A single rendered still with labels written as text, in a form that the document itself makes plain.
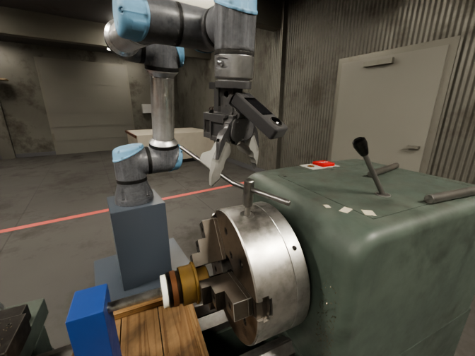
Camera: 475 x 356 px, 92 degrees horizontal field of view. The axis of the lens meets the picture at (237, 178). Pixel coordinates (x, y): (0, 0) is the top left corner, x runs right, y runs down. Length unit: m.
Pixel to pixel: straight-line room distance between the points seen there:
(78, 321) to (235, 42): 0.56
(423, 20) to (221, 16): 3.31
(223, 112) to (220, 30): 0.14
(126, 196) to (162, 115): 0.34
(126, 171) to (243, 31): 0.69
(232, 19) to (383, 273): 0.54
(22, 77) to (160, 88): 8.98
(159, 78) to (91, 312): 0.71
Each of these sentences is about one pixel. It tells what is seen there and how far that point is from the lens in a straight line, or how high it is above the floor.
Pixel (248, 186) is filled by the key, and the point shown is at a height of 1.31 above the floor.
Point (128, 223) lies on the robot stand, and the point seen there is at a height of 1.05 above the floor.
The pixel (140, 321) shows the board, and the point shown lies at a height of 0.88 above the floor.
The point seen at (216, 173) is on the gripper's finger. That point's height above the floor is 1.35.
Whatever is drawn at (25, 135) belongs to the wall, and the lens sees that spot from 9.85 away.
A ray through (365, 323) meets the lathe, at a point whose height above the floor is 1.05.
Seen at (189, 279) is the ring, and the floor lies 1.11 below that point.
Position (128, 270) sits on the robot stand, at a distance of 1.09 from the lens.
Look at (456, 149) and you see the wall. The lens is 3.40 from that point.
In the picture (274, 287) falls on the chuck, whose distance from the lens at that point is 0.49.
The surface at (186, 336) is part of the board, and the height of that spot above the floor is 0.89.
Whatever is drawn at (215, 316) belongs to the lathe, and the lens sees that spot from 0.81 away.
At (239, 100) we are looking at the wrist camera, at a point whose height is 1.48.
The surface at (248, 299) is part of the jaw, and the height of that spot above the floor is 1.12.
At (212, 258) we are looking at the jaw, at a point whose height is 1.12.
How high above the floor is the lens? 1.47
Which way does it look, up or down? 17 degrees down
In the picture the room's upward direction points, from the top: straight up
